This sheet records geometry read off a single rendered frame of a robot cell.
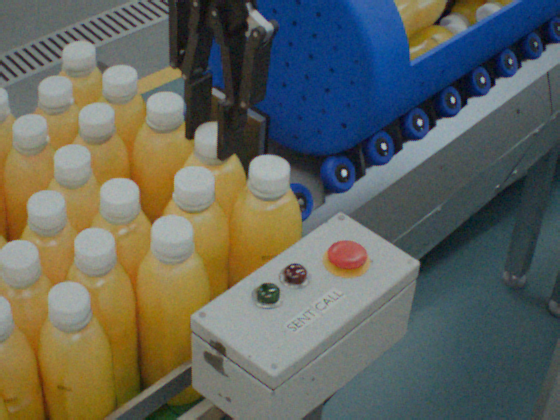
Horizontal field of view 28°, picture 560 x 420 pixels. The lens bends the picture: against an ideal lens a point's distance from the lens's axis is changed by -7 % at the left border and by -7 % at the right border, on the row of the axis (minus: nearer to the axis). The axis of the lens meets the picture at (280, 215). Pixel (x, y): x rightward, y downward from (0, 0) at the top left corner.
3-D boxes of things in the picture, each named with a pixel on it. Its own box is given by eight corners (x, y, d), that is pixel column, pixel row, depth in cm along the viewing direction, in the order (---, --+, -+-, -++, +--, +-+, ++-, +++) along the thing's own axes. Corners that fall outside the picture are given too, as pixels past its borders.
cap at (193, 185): (197, 211, 114) (197, 196, 113) (165, 194, 115) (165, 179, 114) (222, 190, 116) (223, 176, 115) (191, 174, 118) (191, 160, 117)
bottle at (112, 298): (79, 421, 118) (62, 285, 105) (69, 370, 123) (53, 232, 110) (147, 414, 119) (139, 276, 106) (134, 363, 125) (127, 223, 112)
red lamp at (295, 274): (312, 278, 108) (313, 268, 107) (295, 290, 106) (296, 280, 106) (294, 266, 109) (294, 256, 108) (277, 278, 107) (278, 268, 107)
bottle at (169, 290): (130, 395, 121) (121, 256, 108) (155, 349, 127) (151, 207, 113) (195, 416, 120) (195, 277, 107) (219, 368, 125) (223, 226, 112)
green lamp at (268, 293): (285, 297, 106) (286, 288, 105) (268, 310, 104) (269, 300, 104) (267, 285, 107) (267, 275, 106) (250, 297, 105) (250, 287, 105)
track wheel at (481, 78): (485, 59, 158) (475, 61, 160) (467, 70, 156) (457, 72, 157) (497, 89, 159) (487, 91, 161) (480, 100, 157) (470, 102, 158)
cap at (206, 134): (229, 133, 123) (230, 119, 122) (236, 156, 120) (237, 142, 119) (192, 136, 122) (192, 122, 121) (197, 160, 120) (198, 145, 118)
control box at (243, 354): (406, 335, 117) (422, 259, 110) (268, 445, 105) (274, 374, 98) (331, 285, 121) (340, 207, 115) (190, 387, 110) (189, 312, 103)
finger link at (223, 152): (239, 89, 116) (245, 92, 116) (237, 146, 121) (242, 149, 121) (217, 101, 115) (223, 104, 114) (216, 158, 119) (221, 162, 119)
